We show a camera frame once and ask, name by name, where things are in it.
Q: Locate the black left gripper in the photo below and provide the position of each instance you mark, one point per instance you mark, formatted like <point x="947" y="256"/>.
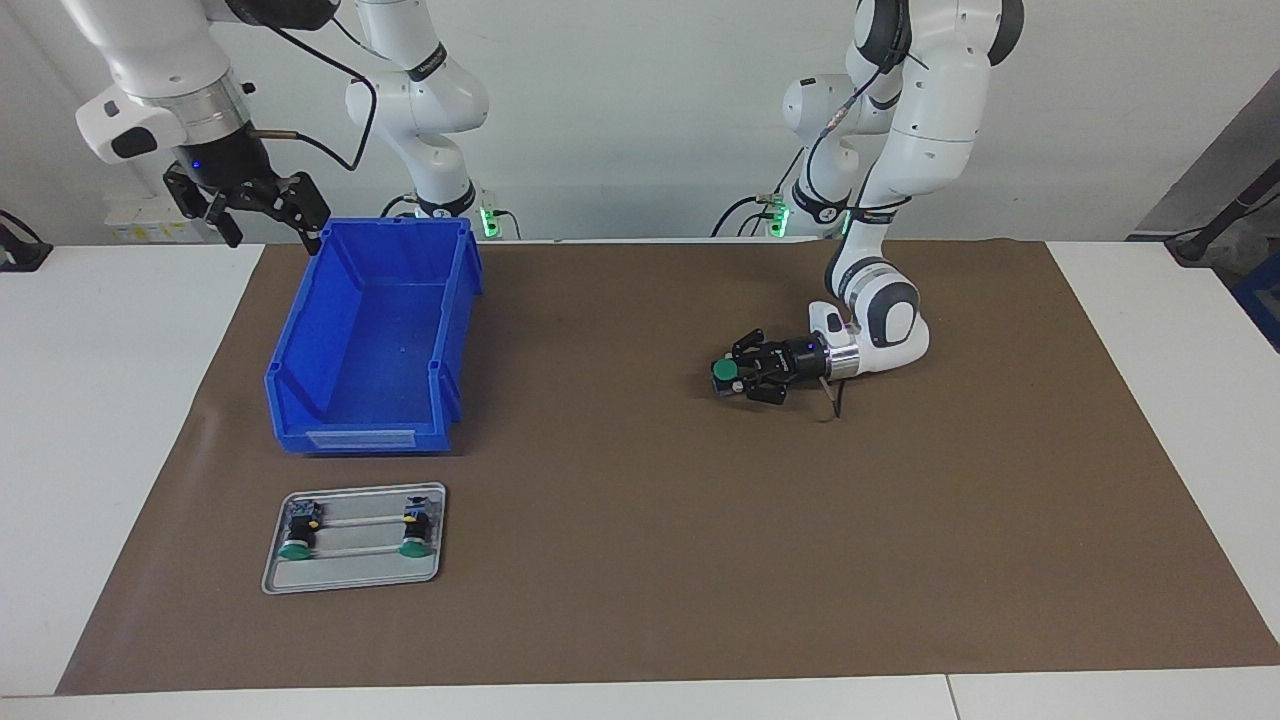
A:
<point x="805" y="360"/>

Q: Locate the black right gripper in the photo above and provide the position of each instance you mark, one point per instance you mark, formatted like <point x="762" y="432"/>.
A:
<point x="222" y="165"/>

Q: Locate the green push button switch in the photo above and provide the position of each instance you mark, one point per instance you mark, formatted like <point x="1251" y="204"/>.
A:
<point x="415" y="530"/>
<point x="298" y="535"/>
<point x="726" y="372"/>

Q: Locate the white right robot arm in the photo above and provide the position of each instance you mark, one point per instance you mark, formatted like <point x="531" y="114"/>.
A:
<point x="150" y="50"/>

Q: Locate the blue plastic storage bin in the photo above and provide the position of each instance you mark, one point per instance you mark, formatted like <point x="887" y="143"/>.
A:
<point x="370" y="330"/>

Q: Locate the brown table mat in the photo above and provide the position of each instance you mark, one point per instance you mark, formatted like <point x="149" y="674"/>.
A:
<point x="700" y="550"/>

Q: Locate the silver metal tray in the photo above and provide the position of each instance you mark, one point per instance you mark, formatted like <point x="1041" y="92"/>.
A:
<point x="350" y="575"/>

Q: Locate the blue crate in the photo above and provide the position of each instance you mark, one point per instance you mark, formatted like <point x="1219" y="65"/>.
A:
<point x="1265" y="305"/>

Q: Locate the black clamp mount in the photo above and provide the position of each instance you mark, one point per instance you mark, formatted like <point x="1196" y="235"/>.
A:
<point x="25" y="252"/>

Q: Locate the black camera stand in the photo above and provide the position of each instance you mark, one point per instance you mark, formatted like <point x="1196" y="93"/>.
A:
<point x="1215" y="225"/>

